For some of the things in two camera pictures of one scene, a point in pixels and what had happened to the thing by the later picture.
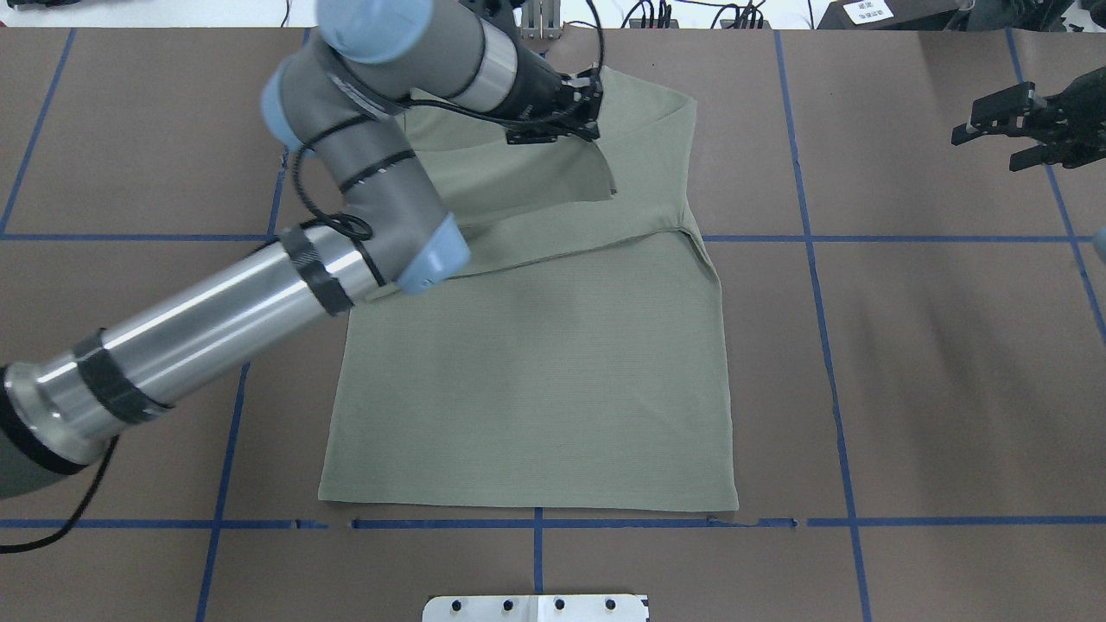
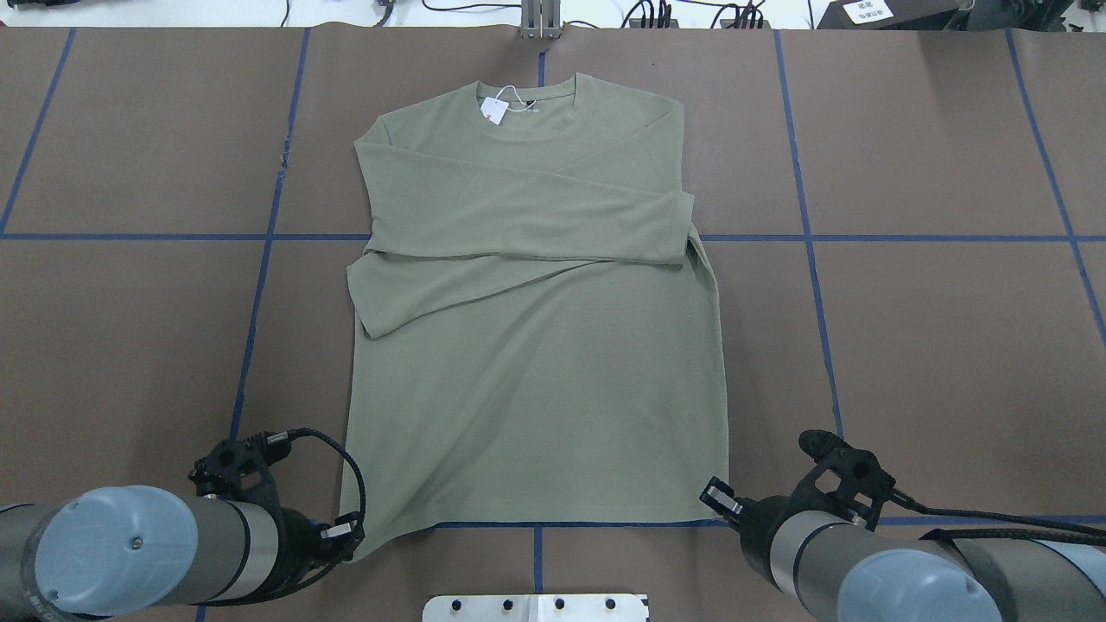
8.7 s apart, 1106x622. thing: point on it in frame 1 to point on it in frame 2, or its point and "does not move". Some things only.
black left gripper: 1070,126 to 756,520
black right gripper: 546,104 to 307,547
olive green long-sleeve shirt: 576,355 does not move
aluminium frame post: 541,20 does not move
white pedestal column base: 536,608 does not move
